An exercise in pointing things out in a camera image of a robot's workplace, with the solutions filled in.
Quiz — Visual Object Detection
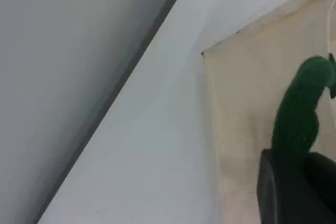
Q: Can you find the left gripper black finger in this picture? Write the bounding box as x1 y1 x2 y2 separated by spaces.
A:
304 152 336 224
256 149 325 224

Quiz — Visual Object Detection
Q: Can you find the white handbag with green handles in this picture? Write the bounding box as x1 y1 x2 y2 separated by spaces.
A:
201 0 336 224

